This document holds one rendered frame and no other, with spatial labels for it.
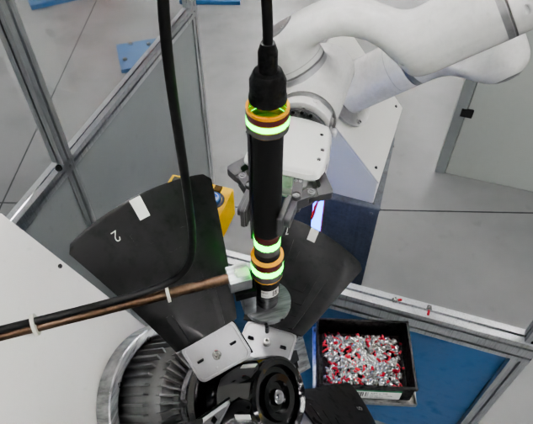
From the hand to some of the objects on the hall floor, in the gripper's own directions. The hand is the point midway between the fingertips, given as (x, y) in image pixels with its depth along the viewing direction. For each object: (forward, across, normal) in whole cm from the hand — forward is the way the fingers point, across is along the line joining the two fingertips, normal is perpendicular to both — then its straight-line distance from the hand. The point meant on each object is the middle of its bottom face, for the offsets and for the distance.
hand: (266, 211), depth 64 cm
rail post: (-35, +53, +152) cm, 165 cm away
